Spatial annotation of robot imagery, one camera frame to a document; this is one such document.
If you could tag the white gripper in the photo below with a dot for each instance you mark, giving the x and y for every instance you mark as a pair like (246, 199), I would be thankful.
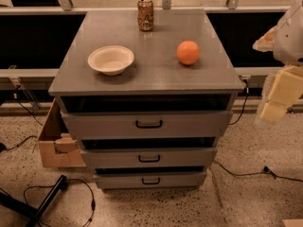
(290, 43)

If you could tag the grey drawer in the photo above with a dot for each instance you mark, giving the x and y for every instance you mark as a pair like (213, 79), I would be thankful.
(89, 126)
(150, 180)
(148, 157)

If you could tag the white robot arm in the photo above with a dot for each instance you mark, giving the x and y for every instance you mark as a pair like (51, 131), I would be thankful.
(285, 40)

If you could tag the grey top drawer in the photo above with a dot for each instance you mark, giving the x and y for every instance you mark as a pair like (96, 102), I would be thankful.
(89, 126)

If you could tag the grey bottom drawer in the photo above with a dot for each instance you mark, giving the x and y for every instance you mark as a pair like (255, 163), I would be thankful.
(150, 180)

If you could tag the grey drawer cabinet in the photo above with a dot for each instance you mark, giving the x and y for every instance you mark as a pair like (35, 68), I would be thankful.
(147, 108)

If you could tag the orange fruit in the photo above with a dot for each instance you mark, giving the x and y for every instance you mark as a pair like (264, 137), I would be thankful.
(188, 52)

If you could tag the gold soda can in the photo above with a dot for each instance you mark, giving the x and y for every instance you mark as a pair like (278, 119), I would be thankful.
(145, 15)

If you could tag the white paper bowl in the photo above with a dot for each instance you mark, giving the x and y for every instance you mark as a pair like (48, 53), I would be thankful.
(111, 60)

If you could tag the cardboard box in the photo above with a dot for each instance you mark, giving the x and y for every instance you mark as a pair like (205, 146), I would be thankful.
(57, 147)

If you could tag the black stand leg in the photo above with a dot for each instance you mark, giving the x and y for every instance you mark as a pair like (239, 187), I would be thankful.
(30, 208)

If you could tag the metal railing frame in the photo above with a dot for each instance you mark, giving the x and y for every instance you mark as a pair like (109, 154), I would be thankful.
(31, 73)

